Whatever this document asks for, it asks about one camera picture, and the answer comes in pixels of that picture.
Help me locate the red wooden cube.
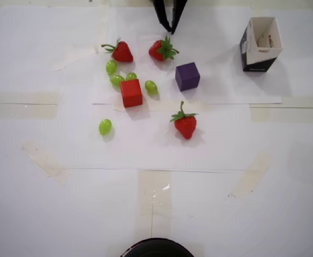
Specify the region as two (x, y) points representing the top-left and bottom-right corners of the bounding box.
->
(119, 79), (143, 109)

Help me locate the purple wooden cube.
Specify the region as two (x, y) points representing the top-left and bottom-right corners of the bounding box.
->
(175, 62), (201, 92)

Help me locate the red strawberry with long stem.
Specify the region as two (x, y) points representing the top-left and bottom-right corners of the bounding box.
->
(169, 101), (199, 140)

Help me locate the white and black carton box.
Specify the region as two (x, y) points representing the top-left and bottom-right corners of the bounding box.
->
(239, 17), (284, 73)

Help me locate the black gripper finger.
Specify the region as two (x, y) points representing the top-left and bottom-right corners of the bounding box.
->
(152, 0), (173, 33)
(172, 0), (189, 35)

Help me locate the red strawberry with thin leaves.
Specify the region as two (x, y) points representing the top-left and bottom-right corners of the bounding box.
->
(100, 36), (134, 63)

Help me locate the red strawberry with broad leaves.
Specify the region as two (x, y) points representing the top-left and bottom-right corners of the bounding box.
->
(148, 35), (180, 63)

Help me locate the black round stand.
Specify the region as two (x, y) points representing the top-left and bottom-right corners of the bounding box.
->
(121, 237), (195, 257)

